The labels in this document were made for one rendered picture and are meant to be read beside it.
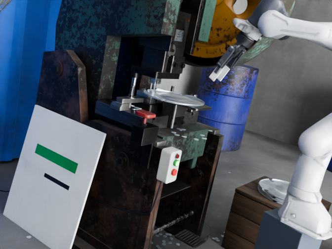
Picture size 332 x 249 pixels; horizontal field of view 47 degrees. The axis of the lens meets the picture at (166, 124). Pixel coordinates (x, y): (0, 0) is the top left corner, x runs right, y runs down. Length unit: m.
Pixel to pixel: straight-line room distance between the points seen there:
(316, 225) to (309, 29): 0.72
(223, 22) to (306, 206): 1.04
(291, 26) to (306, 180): 0.57
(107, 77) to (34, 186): 0.65
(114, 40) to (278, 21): 0.76
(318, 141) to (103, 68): 0.99
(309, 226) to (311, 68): 3.53
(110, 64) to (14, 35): 0.95
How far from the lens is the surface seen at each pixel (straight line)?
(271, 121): 5.10
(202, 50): 2.09
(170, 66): 1.74
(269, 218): 1.62
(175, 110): 1.73
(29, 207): 2.04
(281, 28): 1.49
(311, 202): 1.57
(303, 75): 4.96
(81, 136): 1.80
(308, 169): 1.55
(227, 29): 2.08
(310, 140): 1.44
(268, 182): 2.20
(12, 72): 2.66
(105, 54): 1.81
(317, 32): 1.47
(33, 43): 2.73
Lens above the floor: 1.07
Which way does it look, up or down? 14 degrees down
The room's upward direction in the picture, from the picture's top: 11 degrees clockwise
